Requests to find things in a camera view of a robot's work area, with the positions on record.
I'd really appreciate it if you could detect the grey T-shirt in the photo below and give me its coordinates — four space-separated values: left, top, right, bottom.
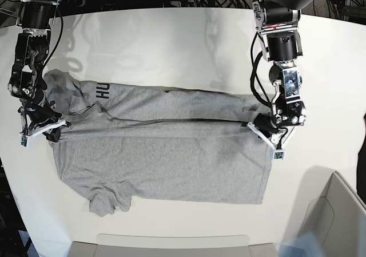
44 70 272 216

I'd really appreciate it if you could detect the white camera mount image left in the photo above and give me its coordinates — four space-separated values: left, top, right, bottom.
20 119 70 147

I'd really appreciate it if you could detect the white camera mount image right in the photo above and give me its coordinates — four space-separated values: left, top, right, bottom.
247 122 285 161

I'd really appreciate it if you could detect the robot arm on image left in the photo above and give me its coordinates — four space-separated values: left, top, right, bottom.
7 0 68 147

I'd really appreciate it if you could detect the grey bin at right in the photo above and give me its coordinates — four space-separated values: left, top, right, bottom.
297 172 365 256

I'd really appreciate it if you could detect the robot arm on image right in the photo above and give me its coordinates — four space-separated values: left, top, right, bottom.
250 0 313 138

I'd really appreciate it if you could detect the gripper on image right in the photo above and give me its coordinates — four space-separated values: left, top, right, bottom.
253 113 286 139

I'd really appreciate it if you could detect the grey tray at bottom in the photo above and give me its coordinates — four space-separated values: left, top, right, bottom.
68 234 278 256

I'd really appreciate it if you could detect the white camera mount image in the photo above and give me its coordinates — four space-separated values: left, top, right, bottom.
20 119 70 147
247 122 285 161

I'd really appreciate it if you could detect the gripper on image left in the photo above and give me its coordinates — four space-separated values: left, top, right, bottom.
20 96 62 143

